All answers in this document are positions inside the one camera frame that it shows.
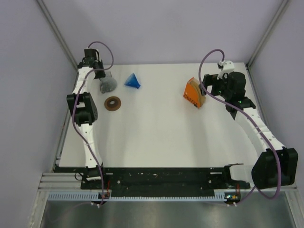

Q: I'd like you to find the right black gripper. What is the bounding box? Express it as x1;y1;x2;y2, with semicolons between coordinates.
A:
198;74;231;100

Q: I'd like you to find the blue glass dripper cone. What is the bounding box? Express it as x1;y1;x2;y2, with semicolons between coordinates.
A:
124;73;141;89

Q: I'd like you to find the brown wooden dripper ring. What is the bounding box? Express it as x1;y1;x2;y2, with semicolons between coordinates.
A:
104;96;122;112

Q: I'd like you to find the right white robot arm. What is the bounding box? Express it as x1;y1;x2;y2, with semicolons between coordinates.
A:
199;72;298;190

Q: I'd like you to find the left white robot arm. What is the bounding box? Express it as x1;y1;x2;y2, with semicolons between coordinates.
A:
66;48;108;188

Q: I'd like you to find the orange coffee filter box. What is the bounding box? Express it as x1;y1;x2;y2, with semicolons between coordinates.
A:
183;77;200;109

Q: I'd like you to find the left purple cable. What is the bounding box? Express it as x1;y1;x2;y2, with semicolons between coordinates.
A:
72;41;114;207

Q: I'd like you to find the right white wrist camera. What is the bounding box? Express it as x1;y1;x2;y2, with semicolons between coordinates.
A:
217;60;235;80

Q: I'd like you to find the grey slotted cable duct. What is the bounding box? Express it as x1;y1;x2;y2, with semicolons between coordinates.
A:
47;191;239;203

